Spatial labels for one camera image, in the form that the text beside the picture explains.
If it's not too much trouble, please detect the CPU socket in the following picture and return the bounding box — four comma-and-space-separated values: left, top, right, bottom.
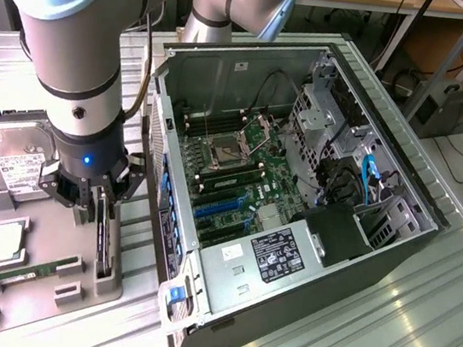
206, 132, 249, 173

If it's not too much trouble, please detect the blue expansion slot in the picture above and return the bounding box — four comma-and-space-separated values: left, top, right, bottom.
193, 192, 243, 224

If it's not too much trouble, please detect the silver hard disk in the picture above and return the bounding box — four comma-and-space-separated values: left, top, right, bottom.
0, 106, 69, 209

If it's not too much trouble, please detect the thin metal locking lever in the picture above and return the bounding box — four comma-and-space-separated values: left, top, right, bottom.
202, 101, 216, 141

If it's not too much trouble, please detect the silver chipset heatsink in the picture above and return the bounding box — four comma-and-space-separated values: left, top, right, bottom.
255, 204, 293, 231

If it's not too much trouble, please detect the installed dark RAM stick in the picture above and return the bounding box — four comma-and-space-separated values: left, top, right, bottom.
197, 164, 265, 199

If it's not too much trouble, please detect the black plastic shroud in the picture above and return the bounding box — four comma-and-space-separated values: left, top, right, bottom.
298, 199, 377, 274

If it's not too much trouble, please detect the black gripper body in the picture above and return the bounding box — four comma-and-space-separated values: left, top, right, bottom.
41, 110, 139, 195

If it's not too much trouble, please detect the blue case latch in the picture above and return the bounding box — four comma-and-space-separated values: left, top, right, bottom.
165, 286, 185, 306

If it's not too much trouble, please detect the black wire bundle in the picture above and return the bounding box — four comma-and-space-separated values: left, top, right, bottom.
312, 154, 368, 211

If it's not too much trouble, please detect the silver CPU chip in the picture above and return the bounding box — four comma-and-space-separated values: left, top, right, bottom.
0, 221, 31, 273

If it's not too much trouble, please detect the black open PC case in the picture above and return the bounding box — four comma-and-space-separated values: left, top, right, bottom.
114, 16, 463, 347

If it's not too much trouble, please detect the black looped wire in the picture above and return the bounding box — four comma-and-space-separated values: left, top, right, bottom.
251, 66, 306, 120

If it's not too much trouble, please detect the black expansion slot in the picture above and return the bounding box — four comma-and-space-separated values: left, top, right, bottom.
196, 215, 248, 246

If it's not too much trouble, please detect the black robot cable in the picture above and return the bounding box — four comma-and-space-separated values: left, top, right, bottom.
122, 11, 161, 121

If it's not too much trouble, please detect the blue wire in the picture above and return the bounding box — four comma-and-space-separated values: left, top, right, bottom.
355, 151, 385, 209

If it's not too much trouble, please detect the grey power supply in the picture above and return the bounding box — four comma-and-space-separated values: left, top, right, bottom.
190, 206, 331, 330

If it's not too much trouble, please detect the grey parts rack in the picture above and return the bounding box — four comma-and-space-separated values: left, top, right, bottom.
0, 173, 138, 347

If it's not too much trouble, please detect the black slanted pole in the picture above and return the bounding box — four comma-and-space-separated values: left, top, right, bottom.
377, 0, 437, 79

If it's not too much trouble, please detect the green motherboard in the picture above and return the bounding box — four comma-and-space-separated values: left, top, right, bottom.
161, 101, 322, 263

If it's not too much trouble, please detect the green RAM stick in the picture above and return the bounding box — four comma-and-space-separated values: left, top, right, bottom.
0, 247, 76, 297

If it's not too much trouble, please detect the metal socket cover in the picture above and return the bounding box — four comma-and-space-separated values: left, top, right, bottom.
238, 111, 276, 146

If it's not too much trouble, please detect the black RAM slot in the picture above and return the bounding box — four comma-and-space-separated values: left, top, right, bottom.
183, 108, 243, 136
186, 116, 246, 144
194, 155, 264, 188

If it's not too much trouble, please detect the grey box device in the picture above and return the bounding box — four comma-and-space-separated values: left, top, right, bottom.
407, 76, 463, 144

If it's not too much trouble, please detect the metal disk bay cage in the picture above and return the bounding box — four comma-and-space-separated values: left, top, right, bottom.
284, 47, 387, 161

